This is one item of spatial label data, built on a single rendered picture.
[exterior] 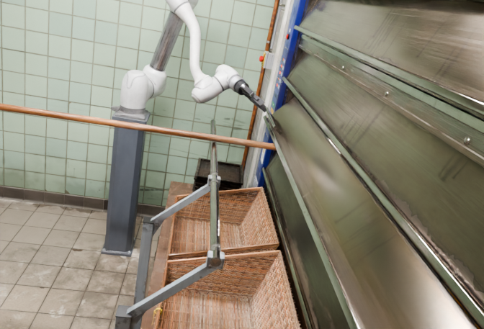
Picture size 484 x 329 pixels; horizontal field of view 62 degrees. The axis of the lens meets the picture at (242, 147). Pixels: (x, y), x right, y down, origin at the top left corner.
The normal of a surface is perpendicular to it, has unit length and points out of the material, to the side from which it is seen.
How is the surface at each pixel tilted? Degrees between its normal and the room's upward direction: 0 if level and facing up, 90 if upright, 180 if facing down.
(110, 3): 90
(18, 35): 90
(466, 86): 70
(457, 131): 90
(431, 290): 49
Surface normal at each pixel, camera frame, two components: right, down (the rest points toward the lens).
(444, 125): -0.98, -0.15
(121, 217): 0.07, 0.36
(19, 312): 0.18, -0.92
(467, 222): -0.86, -0.46
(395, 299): -0.62, -0.71
